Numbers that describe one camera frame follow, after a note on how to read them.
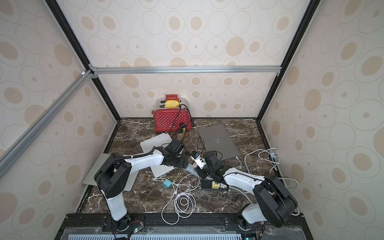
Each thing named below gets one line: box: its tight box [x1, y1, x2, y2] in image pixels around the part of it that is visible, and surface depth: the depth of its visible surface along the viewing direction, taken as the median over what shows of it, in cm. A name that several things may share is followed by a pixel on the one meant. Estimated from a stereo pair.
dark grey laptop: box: [197, 124, 241, 161], surface depth 111 cm
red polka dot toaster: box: [151, 99, 192, 132], surface depth 105 cm
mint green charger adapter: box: [162, 179, 172, 189], surface depth 87 cm
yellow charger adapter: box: [211, 181, 220, 189], surface depth 82 cm
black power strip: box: [201, 179, 229, 191], surface depth 85 cm
